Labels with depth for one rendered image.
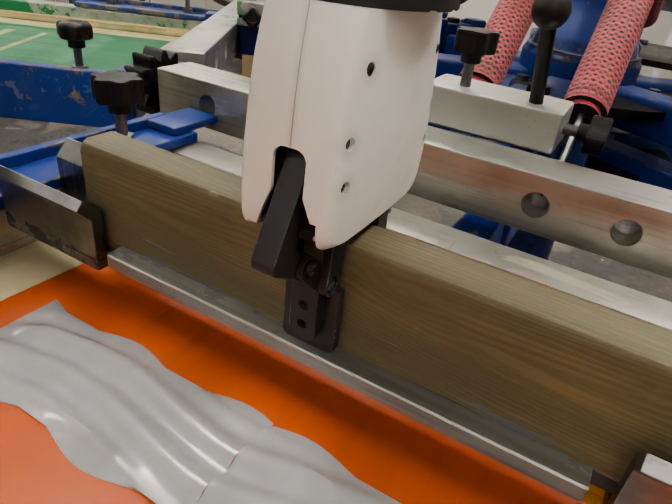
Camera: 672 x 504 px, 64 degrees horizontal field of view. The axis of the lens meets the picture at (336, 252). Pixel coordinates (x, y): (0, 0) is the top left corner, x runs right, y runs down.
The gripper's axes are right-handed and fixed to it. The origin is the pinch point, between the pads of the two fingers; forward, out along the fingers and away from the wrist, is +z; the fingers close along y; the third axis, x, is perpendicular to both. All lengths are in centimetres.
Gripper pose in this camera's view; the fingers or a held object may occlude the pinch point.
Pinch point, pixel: (331, 293)
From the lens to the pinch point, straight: 29.8
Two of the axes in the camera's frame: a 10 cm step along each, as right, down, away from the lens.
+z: -1.0, 8.5, 5.1
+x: 8.6, 3.4, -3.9
